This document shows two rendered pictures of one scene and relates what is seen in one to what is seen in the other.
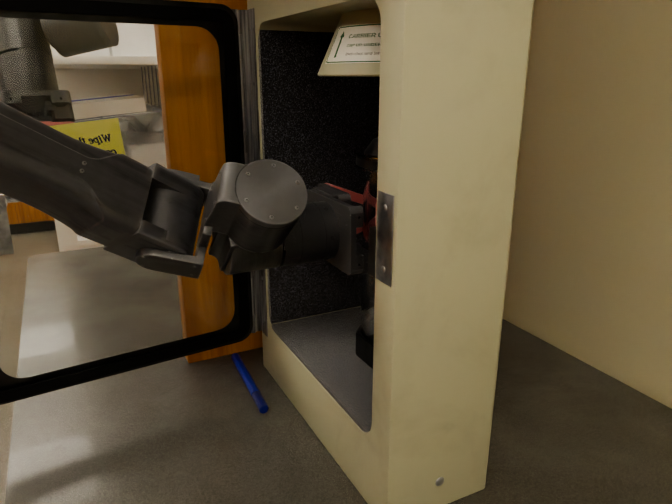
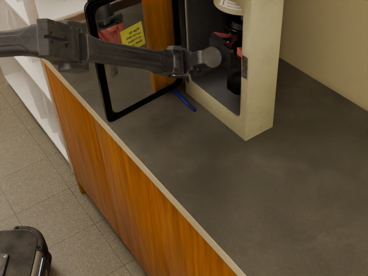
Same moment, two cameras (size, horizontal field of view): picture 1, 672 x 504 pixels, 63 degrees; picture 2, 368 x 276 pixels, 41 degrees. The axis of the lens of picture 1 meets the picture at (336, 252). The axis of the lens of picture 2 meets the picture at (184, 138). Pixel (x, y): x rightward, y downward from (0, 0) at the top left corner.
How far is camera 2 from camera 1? 98 cm
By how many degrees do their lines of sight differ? 24
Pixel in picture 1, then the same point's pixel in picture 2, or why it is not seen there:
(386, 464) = (245, 124)
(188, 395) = (164, 108)
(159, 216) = (175, 64)
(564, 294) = (302, 47)
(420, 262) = (254, 72)
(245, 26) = not seen: outside the picture
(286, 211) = (216, 62)
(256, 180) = (207, 55)
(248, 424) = (191, 116)
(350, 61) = (229, 9)
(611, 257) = (318, 35)
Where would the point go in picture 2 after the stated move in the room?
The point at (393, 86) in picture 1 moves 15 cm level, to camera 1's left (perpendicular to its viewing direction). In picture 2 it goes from (247, 32) to (189, 39)
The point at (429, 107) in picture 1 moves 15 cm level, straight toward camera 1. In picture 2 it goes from (256, 35) to (262, 68)
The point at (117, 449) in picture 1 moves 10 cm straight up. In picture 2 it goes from (152, 130) to (149, 105)
